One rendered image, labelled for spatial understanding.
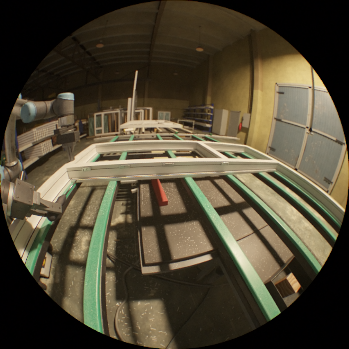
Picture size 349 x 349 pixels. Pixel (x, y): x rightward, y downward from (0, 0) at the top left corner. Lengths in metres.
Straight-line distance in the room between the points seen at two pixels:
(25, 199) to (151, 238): 0.55
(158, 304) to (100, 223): 0.89
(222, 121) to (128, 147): 8.99
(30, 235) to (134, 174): 0.49
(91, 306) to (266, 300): 0.34
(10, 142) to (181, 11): 9.46
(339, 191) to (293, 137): 3.19
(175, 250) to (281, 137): 6.61
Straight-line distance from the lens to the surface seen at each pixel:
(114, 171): 0.55
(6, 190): 0.34
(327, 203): 0.99
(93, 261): 0.32
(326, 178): 6.05
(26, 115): 0.68
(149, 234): 0.66
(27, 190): 0.32
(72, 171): 0.64
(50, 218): 0.39
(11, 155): 1.34
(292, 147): 6.51
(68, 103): 0.69
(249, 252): 0.72
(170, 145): 0.95
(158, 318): 1.14
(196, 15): 9.81
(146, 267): 0.61
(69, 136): 0.69
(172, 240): 0.64
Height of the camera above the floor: 1.13
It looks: 27 degrees down
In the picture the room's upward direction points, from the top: 4 degrees clockwise
